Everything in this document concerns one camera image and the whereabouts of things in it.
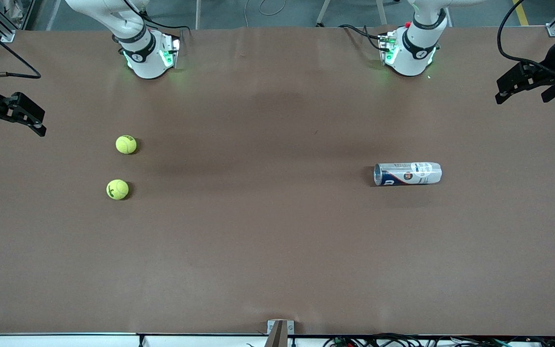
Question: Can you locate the yellow Wilson tennis ball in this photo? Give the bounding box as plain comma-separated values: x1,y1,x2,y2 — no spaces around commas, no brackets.
106,179,129,200
116,135,137,155

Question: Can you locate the table cover sheet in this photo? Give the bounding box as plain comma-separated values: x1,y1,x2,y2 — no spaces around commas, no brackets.
0,25,555,336

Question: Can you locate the black arm base cable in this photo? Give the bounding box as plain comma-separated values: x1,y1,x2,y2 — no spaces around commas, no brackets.
338,24,384,51
123,0,192,44

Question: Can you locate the grey metal bracket post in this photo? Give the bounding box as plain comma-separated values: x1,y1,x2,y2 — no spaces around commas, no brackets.
267,320,295,347

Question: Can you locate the clear plastic tennis ball can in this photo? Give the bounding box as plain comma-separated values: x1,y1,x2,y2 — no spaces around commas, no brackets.
374,162,443,187

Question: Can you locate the black cable bundle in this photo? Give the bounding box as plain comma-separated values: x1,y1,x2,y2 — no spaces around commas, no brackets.
323,333,555,347

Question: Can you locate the grey arm base connector panel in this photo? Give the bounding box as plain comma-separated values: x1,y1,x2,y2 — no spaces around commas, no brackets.
161,35,182,69
378,31,398,67

